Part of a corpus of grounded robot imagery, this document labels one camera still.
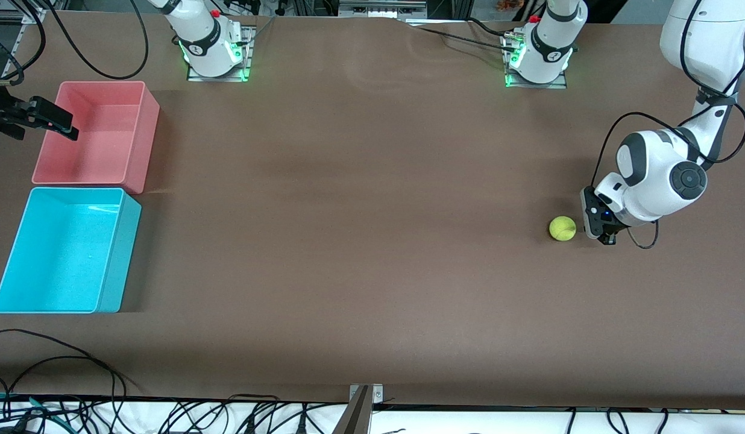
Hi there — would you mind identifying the yellow-green tennis ball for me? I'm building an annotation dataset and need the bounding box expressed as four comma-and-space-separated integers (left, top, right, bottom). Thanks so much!
549, 216, 577, 242

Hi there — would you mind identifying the pink plastic bin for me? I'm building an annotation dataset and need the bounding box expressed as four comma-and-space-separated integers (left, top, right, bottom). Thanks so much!
32, 80, 161, 195

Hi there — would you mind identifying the blue plastic bin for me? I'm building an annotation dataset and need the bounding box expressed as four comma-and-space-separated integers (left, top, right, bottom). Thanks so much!
0, 187, 143, 315

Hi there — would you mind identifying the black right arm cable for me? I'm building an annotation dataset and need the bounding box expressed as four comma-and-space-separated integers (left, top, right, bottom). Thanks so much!
44, 0, 150, 80

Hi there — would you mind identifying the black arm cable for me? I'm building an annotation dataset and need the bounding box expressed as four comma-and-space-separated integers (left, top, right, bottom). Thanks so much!
44, 0, 150, 80
591, 0, 745, 250

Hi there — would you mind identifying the black background cable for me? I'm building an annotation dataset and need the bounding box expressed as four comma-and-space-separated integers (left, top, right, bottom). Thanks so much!
0, 0, 48, 85

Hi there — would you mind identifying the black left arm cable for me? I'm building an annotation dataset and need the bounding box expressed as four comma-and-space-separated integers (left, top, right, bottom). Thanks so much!
591, 0, 745, 250

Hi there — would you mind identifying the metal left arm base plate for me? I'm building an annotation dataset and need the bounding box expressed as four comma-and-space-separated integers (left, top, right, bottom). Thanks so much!
502, 33, 570, 90

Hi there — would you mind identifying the black looped cable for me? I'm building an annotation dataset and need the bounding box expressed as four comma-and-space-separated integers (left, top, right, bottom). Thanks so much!
0, 329, 129, 401
0, 356, 127, 417

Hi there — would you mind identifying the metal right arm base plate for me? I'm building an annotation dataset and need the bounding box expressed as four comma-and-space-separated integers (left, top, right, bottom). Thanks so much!
186, 24, 256, 83

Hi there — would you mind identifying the thin black table cable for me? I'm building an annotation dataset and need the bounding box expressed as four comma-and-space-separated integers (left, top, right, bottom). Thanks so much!
409, 24, 518, 54
463, 17, 521, 38

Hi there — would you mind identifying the green cable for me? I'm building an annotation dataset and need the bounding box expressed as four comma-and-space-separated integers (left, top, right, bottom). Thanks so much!
0, 393, 69, 432

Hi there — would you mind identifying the metal bracket plate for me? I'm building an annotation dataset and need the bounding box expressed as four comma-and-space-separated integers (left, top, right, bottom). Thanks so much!
350, 383, 385, 404

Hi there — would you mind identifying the dark camera mount pole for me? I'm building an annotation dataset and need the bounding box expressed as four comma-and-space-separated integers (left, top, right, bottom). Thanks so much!
332, 386, 373, 434

